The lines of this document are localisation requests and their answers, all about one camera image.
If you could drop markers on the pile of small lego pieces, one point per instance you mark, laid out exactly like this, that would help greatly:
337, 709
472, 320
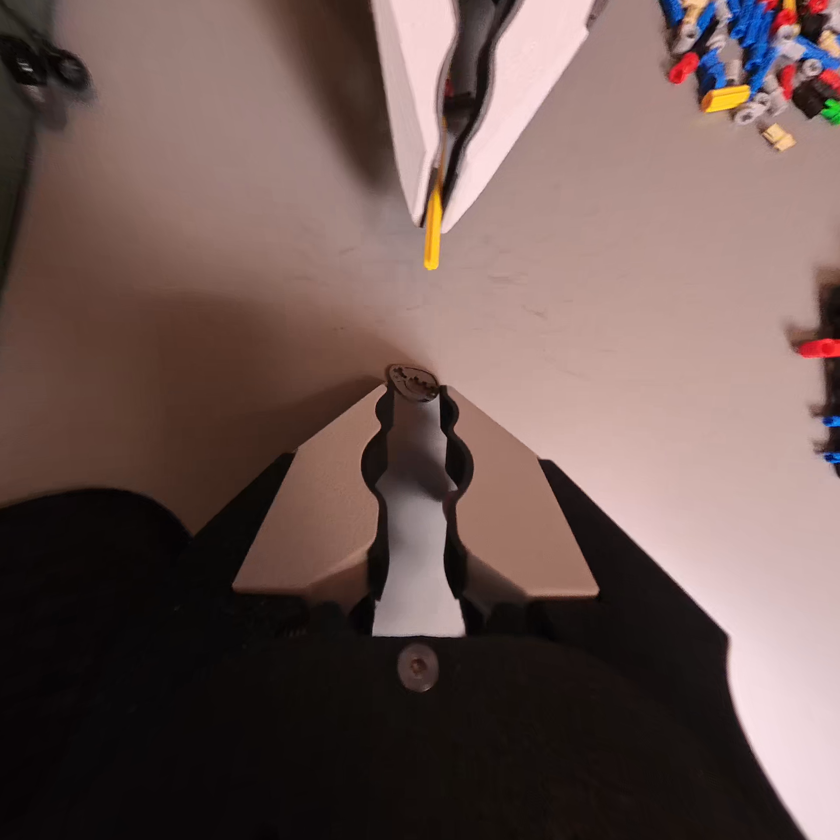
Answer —
754, 52

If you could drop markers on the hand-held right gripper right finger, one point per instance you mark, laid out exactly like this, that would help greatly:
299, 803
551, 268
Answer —
518, 525

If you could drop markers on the single grey oval lego cam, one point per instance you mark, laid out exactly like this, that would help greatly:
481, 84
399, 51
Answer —
413, 382

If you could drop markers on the person in green sweatshirt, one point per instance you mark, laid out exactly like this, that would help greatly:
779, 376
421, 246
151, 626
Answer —
13, 164

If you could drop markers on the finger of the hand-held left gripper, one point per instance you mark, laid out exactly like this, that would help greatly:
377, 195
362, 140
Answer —
413, 79
525, 79

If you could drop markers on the yellow lego axle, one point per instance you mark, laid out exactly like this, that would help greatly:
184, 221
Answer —
432, 229

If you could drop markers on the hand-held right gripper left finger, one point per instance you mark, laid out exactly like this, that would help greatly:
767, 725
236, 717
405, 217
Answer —
315, 518

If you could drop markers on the black lego frame assembly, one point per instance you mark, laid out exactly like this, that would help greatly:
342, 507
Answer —
823, 348

